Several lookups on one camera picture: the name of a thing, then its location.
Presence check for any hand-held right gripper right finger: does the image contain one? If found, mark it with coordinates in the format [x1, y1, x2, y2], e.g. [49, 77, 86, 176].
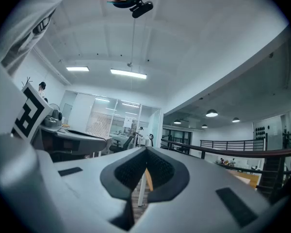
[135, 146, 289, 233]

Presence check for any black head camera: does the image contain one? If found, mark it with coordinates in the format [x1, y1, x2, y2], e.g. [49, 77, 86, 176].
[129, 0, 154, 19]

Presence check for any black metal balustrade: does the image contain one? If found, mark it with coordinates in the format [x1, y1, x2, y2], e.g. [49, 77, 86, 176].
[200, 138, 268, 151]

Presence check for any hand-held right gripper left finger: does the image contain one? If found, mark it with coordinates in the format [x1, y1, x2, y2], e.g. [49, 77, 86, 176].
[36, 146, 147, 233]

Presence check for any black staircase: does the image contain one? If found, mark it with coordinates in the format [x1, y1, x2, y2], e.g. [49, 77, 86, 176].
[256, 151, 291, 201]

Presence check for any glass office partition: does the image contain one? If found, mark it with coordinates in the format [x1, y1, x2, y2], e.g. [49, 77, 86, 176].
[60, 90, 162, 147]

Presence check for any black railing wooden handrail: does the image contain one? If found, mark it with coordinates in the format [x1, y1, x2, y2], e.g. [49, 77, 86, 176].
[161, 138, 291, 205]

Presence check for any ceiling fluorescent light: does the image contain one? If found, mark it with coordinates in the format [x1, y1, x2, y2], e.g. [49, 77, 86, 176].
[65, 66, 90, 72]
[110, 68, 147, 80]

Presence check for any light wooden box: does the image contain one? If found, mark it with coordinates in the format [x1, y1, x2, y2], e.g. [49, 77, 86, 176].
[229, 170, 262, 190]

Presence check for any cluster of black wall discs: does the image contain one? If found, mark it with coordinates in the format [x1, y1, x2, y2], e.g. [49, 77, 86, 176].
[255, 126, 266, 142]

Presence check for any grey desktop equipment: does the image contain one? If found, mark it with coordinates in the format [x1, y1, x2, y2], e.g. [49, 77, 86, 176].
[44, 102, 63, 128]

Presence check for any black office chair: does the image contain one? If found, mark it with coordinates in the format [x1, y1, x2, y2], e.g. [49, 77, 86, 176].
[109, 132, 139, 153]

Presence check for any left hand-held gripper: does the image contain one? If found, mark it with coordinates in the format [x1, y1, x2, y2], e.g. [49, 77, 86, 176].
[0, 57, 54, 144]

